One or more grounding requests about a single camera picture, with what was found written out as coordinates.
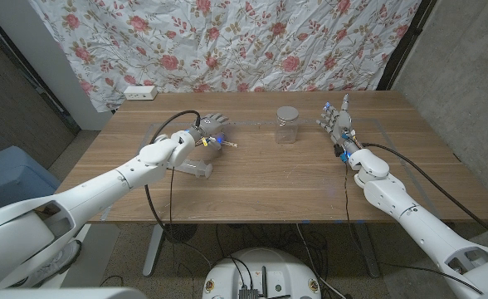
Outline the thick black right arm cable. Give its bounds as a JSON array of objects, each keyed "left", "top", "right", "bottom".
[{"left": 362, "top": 142, "right": 488, "bottom": 248}]

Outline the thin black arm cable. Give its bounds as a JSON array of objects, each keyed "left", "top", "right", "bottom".
[
  {"left": 343, "top": 160, "right": 485, "bottom": 296},
  {"left": 168, "top": 165, "right": 178, "bottom": 258}
]

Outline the floral print backdrop sheet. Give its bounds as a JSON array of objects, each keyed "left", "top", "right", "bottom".
[{"left": 27, "top": 0, "right": 422, "bottom": 113}]

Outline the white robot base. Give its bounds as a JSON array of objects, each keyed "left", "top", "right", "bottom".
[{"left": 202, "top": 248, "right": 322, "bottom": 299}]

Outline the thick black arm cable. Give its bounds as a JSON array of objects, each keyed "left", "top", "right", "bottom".
[
  {"left": 144, "top": 110, "right": 212, "bottom": 267},
  {"left": 362, "top": 142, "right": 488, "bottom": 248}
]

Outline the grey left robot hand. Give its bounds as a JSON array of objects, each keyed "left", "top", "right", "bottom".
[{"left": 188, "top": 112, "right": 231, "bottom": 151}]

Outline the white floor cable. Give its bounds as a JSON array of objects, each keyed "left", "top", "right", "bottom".
[{"left": 295, "top": 223, "right": 348, "bottom": 299}]

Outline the clear plastic syringe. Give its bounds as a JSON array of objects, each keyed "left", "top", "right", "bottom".
[{"left": 168, "top": 159, "right": 213, "bottom": 179}]

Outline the blue storage bin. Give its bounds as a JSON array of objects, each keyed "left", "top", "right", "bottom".
[{"left": 0, "top": 145, "right": 61, "bottom": 217}]

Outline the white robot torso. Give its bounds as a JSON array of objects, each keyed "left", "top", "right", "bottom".
[{"left": 0, "top": 287, "right": 148, "bottom": 299}]

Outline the black backdrop stand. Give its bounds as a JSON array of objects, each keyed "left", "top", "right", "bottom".
[{"left": 376, "top": 0, "right": 438, "bottom": 91}]

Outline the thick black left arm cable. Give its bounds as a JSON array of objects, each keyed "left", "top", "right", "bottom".
[{"left": 144, "top": 110, "right": 212, "bottom": 267}]

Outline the grey sneaker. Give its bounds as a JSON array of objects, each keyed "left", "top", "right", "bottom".
[{"left": 19, "top": 239, "right": 82, "bottom": 287}]

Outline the white power strip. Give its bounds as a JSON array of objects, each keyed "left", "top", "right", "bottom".
[{"left": 123, "top": 85, "right": 159, "bottom": 101}]

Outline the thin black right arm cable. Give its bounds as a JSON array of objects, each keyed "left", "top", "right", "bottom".
[{"left": 343, "top": 160, "right": 485, "bottom": 296}]

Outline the white table leg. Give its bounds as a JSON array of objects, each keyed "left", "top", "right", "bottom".
[
  {"left": 354, "top": 223, "right": 382, "bottom": 278},
  {"left": 142, "top": 223, "right": 166, "bottom": 277}
]

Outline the clear jar with silver lid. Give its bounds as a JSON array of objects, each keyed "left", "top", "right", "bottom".
[{"left": 275, "top": 105, "right": 300, "bottom": 145}]

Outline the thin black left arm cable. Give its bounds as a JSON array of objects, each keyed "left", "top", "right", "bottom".
[{"left": 168, "top": 165, "right": 178, "bottom": 258}]

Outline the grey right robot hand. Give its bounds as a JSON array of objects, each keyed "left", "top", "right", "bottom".
[{"left": 315, "top": 93, "right": 364, "bottom": 158}]

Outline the black round floor fan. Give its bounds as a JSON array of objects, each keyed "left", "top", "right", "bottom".
[{"left": 163, "top": 223, "right": 198, "bottom": 244}]

